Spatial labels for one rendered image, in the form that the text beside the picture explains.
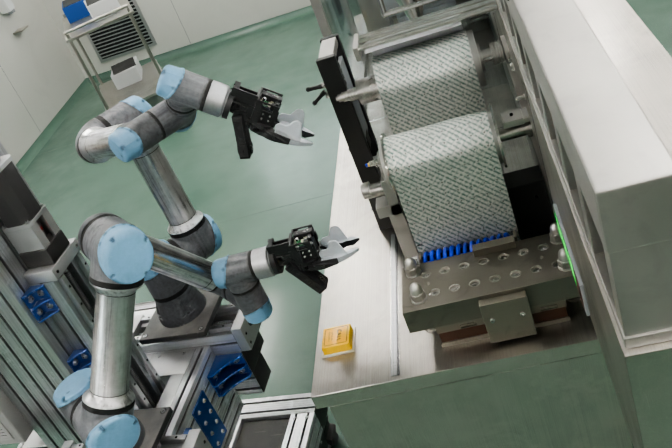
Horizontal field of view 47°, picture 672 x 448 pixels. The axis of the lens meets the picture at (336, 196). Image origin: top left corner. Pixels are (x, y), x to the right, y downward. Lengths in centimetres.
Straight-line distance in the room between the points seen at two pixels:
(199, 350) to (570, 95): 166
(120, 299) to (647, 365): 115
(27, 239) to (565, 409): 133
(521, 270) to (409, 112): 49
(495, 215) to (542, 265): 17
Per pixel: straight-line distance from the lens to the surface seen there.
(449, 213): 178
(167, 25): 777
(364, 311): 195
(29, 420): 243
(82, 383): 196
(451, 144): 170
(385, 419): 184
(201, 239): 231
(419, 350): 179
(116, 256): 168
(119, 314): 176
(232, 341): 235
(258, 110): 172
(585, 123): 91
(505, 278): 170
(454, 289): 172
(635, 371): 94
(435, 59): 188
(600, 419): 189
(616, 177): 81
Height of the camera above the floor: 210
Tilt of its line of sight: 30 degrees down
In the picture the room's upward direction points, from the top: 22 degrees counter-clockwise
